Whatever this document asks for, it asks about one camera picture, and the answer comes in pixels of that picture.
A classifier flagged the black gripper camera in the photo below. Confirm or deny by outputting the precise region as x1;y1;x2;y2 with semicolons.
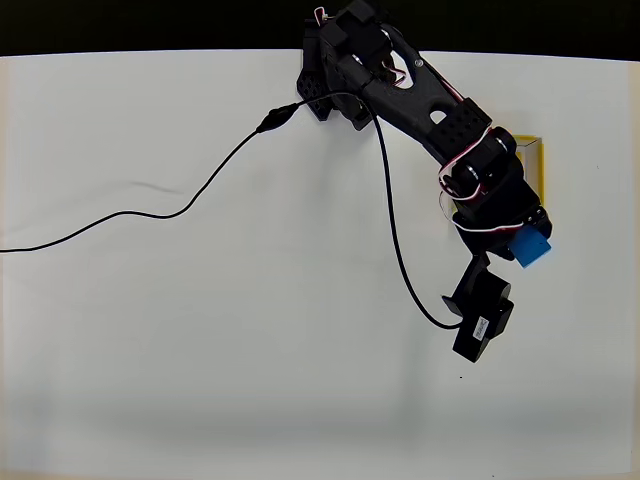
440;252;516;365

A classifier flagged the black camera cable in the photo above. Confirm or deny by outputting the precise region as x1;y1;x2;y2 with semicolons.
0;91;464;332

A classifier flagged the yellow box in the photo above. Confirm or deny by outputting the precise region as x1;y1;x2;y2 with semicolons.
447;133;546;221

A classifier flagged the blue cube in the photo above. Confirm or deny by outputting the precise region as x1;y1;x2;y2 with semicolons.
509;225;554;270

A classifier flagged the white red servo wire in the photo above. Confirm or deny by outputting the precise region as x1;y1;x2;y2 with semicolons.
437;124;526;236

